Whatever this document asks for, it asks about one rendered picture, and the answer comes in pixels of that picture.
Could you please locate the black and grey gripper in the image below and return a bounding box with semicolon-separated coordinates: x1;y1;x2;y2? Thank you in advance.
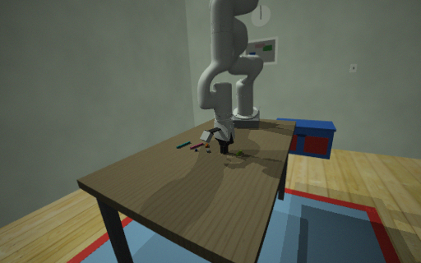
214;118;235;154

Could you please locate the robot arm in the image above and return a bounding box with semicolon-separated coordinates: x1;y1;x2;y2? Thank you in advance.
197;0;263;120

